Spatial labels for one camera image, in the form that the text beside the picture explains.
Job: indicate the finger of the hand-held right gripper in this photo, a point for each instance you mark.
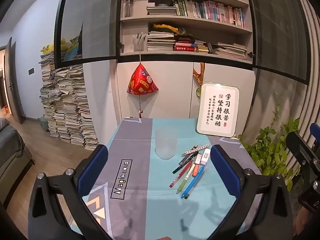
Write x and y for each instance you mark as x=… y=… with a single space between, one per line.
x=316 y=131
x=305 y=157

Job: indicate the tall stack of papers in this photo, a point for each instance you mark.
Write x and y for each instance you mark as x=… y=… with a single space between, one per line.
x=67 y=105

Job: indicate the gold striped medal ribbon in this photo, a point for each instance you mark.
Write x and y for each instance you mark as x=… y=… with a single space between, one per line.
x=200 y=76

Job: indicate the pink dotted pencil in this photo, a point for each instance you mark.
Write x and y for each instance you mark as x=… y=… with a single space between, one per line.
x=200 y=148

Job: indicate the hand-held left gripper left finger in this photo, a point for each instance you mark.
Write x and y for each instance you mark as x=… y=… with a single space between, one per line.
x=92 y=172

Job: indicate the blue pen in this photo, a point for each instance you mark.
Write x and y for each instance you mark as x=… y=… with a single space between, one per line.
x=193 y=183

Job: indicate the red pen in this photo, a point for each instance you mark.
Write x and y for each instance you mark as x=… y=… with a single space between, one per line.
x=180 y=175

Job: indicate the orange highlighter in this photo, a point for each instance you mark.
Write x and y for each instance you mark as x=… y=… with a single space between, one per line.
x=197 y=168

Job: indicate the dark glass cabinet door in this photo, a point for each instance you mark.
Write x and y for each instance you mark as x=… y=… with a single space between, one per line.
x=275 y=30
x=87 y=17

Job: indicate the pale green bin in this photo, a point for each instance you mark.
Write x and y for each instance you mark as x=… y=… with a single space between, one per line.
x=44 y=123

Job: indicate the black wall switch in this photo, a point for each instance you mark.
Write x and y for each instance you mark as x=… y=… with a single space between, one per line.
x=31 y=71

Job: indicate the framed calligraphy sign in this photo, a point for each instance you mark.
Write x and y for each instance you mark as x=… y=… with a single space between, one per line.
x=217 y=110

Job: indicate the translucent plastic cup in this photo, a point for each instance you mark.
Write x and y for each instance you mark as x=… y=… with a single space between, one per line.
x=165 y=143

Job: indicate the glass jar with pens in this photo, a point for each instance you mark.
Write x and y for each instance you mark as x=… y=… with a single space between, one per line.
x=138 y=43

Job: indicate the grey bookcase cabinet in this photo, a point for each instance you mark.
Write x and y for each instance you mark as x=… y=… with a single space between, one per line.
x=175 y=87

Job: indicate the small stack of books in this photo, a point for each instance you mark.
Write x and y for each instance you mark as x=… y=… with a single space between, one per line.
x=203 y=47

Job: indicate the teal and grey tablecloth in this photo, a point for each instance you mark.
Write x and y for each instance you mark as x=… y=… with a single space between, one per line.
x=140 y=155

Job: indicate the green pen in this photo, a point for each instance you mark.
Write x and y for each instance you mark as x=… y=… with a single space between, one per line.
x=186 y=181

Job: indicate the stack of magazines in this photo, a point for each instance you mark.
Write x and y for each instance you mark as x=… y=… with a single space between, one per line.
x=160 y=41
x=230 y=50

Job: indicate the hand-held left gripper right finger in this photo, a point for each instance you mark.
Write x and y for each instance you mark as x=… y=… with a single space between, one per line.
x=223 y=171

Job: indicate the green leafy plant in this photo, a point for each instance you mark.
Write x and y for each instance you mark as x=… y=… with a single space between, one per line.
x=270 y=152

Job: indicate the yellow flower garland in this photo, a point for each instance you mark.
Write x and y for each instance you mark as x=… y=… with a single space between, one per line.
x=166 y=28

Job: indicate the grey room door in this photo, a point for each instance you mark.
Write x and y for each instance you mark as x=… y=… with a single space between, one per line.
x=11 y=85

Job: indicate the row of books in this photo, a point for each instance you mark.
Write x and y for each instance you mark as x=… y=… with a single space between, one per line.
x=212 y=10

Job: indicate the person's right hand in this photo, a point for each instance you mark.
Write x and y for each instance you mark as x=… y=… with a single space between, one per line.
x=302 y=225

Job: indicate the red pyramid hanging ornament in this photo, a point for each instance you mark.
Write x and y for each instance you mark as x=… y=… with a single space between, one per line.
x=141 y=81

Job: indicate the stack of grey books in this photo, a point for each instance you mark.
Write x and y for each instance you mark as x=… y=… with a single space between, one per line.
x=161 y=10

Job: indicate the grey sofa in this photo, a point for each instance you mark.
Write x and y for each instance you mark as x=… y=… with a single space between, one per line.
x=10 y=150

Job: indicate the yellow plush toy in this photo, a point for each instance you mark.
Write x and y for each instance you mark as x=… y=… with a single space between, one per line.
x=48 y=47

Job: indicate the stack of red books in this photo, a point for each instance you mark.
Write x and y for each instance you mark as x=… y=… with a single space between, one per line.
x=185 y=46

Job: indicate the clear glass bottle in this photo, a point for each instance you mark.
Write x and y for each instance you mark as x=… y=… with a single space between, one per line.
x=129 y=7

